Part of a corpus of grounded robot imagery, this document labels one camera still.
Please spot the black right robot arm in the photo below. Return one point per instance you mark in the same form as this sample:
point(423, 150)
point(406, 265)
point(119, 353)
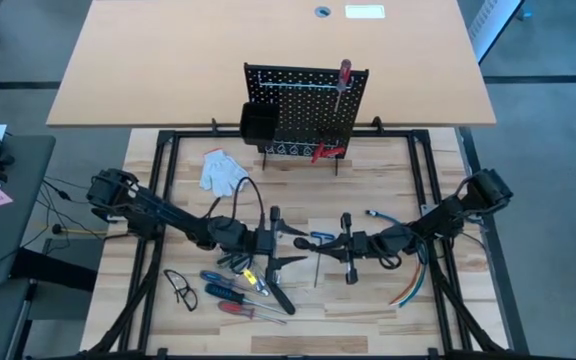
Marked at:
point(443, 215)

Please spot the black pegboard bin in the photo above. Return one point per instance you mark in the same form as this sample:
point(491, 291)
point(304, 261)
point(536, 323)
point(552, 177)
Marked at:
point(259, 125)

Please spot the black metal rig frame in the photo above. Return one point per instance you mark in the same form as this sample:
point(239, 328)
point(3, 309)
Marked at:
point(208, 134)

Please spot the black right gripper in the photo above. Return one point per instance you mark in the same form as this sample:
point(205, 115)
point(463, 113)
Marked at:
point(363, 246)

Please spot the dark grey side table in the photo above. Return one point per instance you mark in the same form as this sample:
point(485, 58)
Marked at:
point(13, 225)

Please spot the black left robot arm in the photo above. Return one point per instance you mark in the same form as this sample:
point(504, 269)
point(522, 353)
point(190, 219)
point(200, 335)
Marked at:
point(168, 217)

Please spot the light wooden desk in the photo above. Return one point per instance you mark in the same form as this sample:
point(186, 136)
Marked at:
point(168, 60)

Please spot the white perforated panel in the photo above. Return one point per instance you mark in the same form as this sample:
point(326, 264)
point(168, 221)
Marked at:
point(493, 25)

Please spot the black frame clamp knob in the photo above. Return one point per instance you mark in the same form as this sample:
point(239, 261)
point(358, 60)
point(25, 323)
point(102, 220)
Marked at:
point(213, 125)
point(377, 124)

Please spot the slotted tool holder rail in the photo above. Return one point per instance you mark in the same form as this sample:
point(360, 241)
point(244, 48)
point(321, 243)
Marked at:
point(298, 85)

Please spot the black metal pegboard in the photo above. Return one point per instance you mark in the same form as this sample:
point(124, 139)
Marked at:
point(303, 115)

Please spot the yellow tag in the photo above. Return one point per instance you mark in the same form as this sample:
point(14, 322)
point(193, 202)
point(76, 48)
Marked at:
point(250, 276)

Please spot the white rectangular desk plate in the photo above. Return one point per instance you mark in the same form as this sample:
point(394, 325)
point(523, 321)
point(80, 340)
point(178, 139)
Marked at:
point(364, 11)

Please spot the long silver socket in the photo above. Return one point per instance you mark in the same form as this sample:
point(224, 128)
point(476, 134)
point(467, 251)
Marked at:
point(262, 288)

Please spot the black-framed safety glasses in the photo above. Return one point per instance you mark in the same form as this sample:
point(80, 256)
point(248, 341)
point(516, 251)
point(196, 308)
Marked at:
point(188, 297)

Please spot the yellow rod black knob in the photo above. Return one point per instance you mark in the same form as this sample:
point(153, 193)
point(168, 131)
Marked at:
point(58, 229)

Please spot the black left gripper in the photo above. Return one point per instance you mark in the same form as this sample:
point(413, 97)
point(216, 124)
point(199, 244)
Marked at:
point(274, 245)

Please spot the white work glove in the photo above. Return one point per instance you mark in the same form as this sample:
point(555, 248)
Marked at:
point(223, 172)

